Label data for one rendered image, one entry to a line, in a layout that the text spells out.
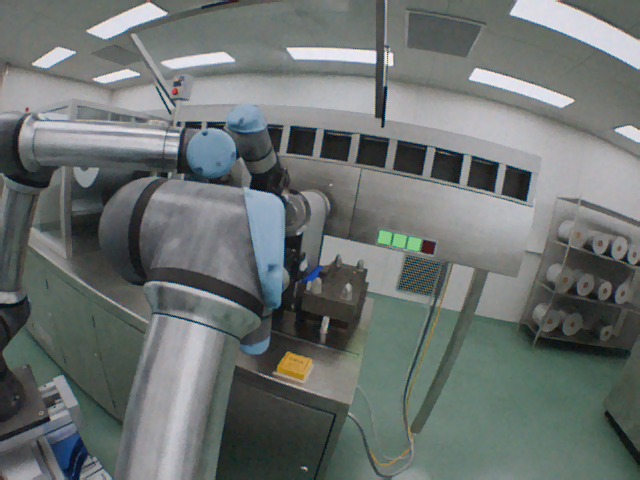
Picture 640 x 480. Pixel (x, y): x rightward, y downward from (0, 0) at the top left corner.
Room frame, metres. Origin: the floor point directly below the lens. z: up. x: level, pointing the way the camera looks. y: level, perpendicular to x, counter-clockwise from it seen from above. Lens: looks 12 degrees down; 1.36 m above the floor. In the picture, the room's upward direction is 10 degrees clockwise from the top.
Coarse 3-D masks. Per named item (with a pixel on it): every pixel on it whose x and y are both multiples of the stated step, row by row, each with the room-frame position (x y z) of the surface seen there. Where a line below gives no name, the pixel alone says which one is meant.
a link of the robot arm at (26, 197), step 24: (48, 168) 0.38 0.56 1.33; (24, 192) 0.34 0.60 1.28; (0, 216) 0.30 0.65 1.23; (24, 216) 0.34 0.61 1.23; (0, 240) 0.30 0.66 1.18; (24, 240) 0.35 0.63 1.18; (0, 264) 0.29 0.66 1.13; (24, 264) 0.36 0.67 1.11; (0, 288) 0.29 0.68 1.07; (24, 288) 0.36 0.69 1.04; (0, 312) 0.27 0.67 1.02; (24, 312) 0.35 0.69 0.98
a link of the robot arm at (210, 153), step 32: (0, 128) 0.23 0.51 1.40; (32, 128) 0.26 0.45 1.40; (64, 128) 0.29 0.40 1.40; (96, 128) 0.32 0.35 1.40; (128, 128) 0.34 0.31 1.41; (160, 128) 0.37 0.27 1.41; (0, 160) 0.24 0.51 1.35; (32, 160) 0.27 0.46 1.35; (64, 160) 0.30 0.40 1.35; (96, 160) 0.32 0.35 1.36; (128, 160) 0.34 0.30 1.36; (160, 160) 0.37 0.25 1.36; (192, 160) 0.37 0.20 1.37; (224, 160) 0.39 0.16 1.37
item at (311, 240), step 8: (320, 224) 0.99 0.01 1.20; (304, 232) 0.82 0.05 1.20; (312, 232) 0.90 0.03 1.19; (320, 232) 1.01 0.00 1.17; (304, 240) 0.82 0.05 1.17; (312, 240) 0.92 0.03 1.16; (320, 240) 1.03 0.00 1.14; (304, 248) 0.84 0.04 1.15; (312, 248) 0.93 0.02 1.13; (312, 256) 0.95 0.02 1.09; (312, 264) 0.97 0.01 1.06
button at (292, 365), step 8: (288, 352) 0.60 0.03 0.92; (288, 360) 0.56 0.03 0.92; (296, 360) 0.57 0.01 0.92; (304, 360) 0.57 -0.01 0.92; (280, 368) 0.53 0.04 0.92; (288, 368) 0.53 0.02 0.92; (296, 368) 0.54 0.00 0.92; (304, 368) 0.54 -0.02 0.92; (296, 376) 0.52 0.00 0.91; (304, 376) 0.52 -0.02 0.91
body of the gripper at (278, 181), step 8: (272, 168) 0.64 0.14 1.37; (280, 168) 0.72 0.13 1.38; (256, 176) 0.63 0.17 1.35; (264, 176) 0.64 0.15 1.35; (272, 176) 0.69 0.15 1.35; (280, 176) 0.70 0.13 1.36; (288, 176) 0.74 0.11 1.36; (272, 184) 0.68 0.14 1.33; (280, 184) 0.69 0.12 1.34; (288, 184) 0.75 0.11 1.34; (272, 192) 0.68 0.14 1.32; (280, 192) 0.70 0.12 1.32
